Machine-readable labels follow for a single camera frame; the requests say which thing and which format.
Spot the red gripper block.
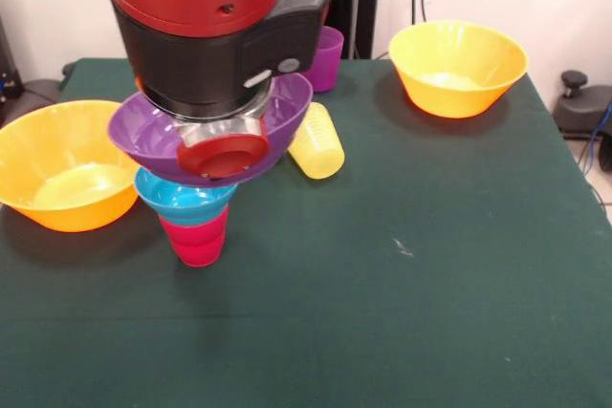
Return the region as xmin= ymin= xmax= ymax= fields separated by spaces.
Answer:
xmin=175 ymin=133 xmax=270 ymax=180

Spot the light blue opaque bowl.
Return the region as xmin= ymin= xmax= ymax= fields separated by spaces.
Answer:
xmin=133 ymin=166 xmax=239 ymax=228

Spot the purple bowl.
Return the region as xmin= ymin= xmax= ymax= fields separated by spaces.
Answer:
xmin=106 ymin=72 xmax=315 ymax=189

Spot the red cup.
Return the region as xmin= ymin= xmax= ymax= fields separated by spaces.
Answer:
xmin=158 ymin=204 xmax=230 ymax=268

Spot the yellow cup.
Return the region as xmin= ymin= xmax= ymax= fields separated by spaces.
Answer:
xmin=286 ymin=102 xmax=346 ymax=182

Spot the purple cup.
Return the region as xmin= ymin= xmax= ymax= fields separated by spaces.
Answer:
xmin=301 ymin=25 xmax=345 ymax=94

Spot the large orange bowl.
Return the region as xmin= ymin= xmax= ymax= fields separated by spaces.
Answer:
xmin=0 ymin=99 xmax=141 ymax=234
xmin=387 ymin=19 xmax=530 ymax=119

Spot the dark green tablecloth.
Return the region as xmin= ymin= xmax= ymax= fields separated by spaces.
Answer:
xmin=0 ymin=57 xmax=612 ymax=408

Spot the black equipment rack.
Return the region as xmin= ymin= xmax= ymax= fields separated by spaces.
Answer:
xmin=0 ymin=13 xmax=26 ymax=116

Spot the black clamp mount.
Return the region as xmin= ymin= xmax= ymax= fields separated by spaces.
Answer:
xmin=554 ymin=70 xmax=612 ymax=141

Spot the blue cable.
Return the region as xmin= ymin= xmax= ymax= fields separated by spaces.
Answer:
xmin=580 ymin=100 xmax=612 ymax=175

